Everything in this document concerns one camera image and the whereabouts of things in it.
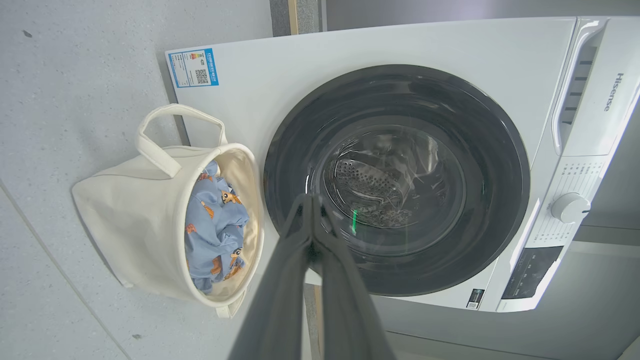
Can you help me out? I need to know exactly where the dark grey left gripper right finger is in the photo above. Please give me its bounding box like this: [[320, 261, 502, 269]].
[[311, 194, 396, 360]]

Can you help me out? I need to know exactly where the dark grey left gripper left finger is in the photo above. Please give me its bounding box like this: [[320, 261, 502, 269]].
[[227, 194, 313, 360]]

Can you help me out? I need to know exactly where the blue cartoon print garment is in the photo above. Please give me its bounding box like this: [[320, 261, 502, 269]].
[[184, 160, 250, 295]]

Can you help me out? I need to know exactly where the round washing machine door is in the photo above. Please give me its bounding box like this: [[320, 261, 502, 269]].
[[263, 64, 531, 297]]

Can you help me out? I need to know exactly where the stainless steel washing machine drum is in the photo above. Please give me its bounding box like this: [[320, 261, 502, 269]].
[[325, 145, 451, 231]]

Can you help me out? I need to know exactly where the white washing machine body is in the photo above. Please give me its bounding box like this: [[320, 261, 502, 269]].
[[165, 16, 640, 313]]

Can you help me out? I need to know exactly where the cream canvas laundry basket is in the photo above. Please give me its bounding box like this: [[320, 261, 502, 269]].
[[71, 103, 265, 319]]

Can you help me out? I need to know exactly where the black display panel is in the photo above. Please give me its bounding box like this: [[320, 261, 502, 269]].
[[501, 245, 564, 301]]

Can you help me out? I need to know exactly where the white round control knob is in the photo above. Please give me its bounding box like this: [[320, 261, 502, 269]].
[[550, 192, 592, 224]]

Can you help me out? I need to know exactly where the blue energy label sticker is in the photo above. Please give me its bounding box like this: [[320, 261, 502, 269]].
[[166, 48, 220, 89]]

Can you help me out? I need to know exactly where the white detergent drawer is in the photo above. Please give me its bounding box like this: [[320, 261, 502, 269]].
[[550, 16, 640, 158]]

